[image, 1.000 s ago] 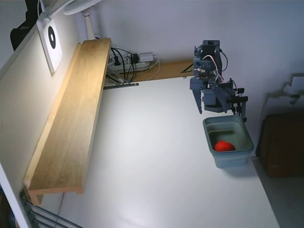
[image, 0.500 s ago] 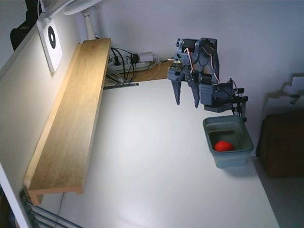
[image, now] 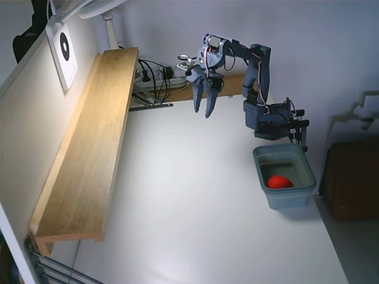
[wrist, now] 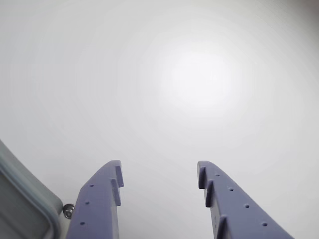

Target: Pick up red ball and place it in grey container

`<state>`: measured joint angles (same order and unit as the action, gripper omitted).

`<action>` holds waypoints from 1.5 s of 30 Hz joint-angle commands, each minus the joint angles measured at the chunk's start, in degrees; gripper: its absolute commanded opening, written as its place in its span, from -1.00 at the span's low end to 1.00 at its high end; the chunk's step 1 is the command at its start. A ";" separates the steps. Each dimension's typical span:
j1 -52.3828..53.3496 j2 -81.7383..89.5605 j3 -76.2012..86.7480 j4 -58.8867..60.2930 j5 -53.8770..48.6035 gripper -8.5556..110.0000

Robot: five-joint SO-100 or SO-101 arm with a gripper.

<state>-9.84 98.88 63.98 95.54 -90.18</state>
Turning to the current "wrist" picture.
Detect grey plastic container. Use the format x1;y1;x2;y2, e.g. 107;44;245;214
0;139;64;239

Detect blue-grey gripper finger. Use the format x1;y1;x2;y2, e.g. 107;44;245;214
66;159;125;239
197;160;296;239

